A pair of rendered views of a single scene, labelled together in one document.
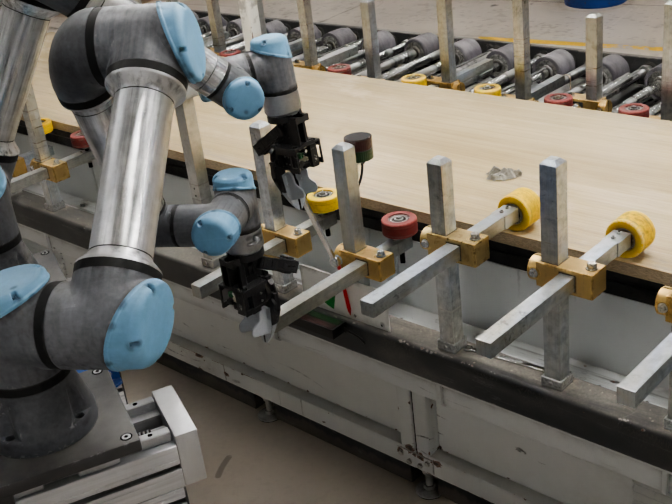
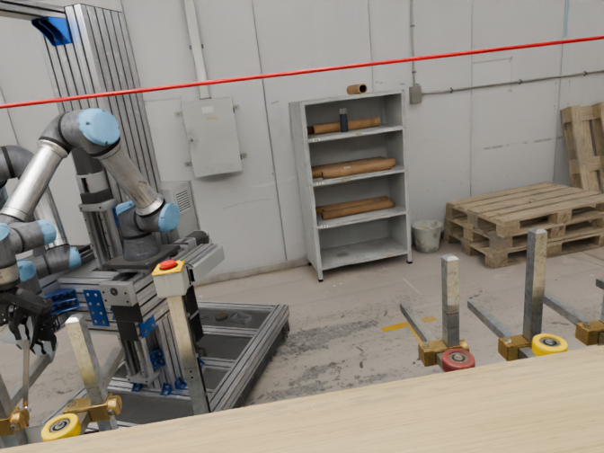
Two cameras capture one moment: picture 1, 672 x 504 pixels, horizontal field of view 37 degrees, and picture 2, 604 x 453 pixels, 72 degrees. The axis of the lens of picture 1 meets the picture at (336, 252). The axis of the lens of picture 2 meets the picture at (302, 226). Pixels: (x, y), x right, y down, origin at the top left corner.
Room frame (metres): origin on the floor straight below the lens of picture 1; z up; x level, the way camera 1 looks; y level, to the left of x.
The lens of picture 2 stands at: (3.22, -0.22, 1.59)
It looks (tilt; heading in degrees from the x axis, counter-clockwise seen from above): 17 degrees down; 130
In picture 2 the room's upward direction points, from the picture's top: 7 degrees counter-clockwise
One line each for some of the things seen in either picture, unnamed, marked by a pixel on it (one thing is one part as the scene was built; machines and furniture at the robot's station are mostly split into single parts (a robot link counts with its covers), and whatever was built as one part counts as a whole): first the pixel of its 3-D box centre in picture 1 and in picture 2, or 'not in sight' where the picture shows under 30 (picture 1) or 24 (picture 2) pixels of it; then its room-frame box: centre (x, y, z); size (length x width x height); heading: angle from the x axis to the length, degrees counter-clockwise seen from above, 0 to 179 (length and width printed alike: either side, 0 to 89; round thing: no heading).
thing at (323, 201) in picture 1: (325, 213); (66, 442); (2.19, 0.01, 0.85); 0.08 x 0.08 x 0.11
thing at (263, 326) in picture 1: (262, 327); (43, 349); (1.67, 0.16, 0.86); 0.06 x 0.03 x 0.09; 135
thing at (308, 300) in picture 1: (342, 280); (10, 402); (1.86, -0.01, 0.84); 0.43 x 0.03 x 0.04; 135
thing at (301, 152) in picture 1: (292, 141); (6, 301); (1.90, 0.06, 1.15); 0.09 x 0.08 x 0.12; 43
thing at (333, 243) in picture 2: not in sight; (351, 184); (1.21, 2.92, 0.78); 0.90 x 0.45 x 1.55; 51
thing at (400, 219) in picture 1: (400, 239); not in sight; (2.00, -0.15, 0.85); 0.08 x 0.08 x 0.11
